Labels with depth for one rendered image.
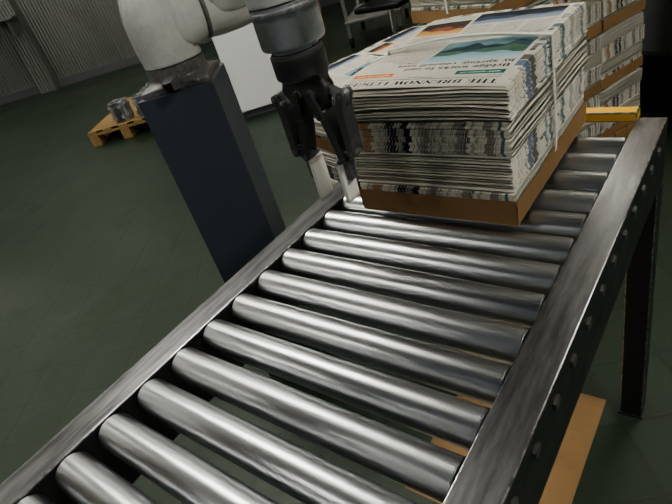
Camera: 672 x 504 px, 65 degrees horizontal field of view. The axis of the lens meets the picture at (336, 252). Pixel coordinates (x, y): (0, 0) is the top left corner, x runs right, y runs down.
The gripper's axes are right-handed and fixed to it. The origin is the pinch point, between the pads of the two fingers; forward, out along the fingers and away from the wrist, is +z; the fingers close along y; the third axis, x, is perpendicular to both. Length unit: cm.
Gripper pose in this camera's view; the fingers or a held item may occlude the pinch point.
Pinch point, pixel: (335, 179)
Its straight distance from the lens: 82.2
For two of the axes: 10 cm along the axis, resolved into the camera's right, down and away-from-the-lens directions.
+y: -7.9, -1.4, 6.0
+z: 2.6, 8.0, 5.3
